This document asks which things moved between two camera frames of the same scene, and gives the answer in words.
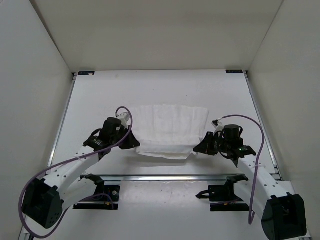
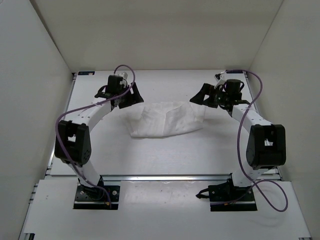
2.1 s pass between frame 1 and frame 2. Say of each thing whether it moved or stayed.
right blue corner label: stayed
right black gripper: moved
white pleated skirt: moved
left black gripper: moved
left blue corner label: stayed
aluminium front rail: stayed
